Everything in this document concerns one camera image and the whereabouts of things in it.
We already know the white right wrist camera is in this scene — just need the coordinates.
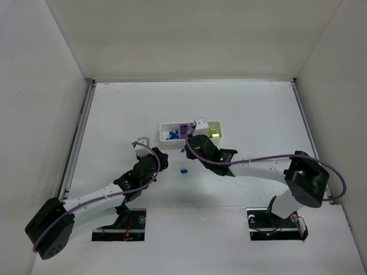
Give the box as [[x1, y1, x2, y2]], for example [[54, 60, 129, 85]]
[[193, 118, 209, 136]]

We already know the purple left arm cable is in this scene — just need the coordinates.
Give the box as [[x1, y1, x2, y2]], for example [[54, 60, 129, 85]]
[[32, 142, 161, 253]]

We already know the white three-compartment container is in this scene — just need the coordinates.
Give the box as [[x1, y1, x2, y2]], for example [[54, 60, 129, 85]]
[[159, 121, 222, 147]]

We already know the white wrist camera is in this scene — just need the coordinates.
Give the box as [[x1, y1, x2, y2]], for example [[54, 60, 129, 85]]
[[193, 118, 209, 136], [133, 136, 151, 157]]

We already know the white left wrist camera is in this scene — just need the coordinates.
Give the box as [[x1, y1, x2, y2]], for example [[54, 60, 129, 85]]
[[133, 136, 151, 157]]

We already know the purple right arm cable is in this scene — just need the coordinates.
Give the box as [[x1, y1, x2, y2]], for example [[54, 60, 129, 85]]
[[185, 123, 347, 201]]

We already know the purple curved studded lego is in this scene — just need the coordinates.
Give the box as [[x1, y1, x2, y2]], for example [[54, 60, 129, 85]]
[[179, 124, 189, 140]]

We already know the large blue curved lego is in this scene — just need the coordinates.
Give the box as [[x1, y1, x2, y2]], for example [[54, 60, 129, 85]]
[[166, 130, 180, 140]]

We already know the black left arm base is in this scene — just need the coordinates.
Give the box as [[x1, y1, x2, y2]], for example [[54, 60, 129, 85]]
[[91, 205, 147, 242]]

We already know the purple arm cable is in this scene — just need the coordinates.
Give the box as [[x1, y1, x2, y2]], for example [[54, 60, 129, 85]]
[[32, 142, 161, 253], [185, 123, 347, 201]]

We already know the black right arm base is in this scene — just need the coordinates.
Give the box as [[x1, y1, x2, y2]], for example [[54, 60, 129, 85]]
[[247, 196, 309, 241]]

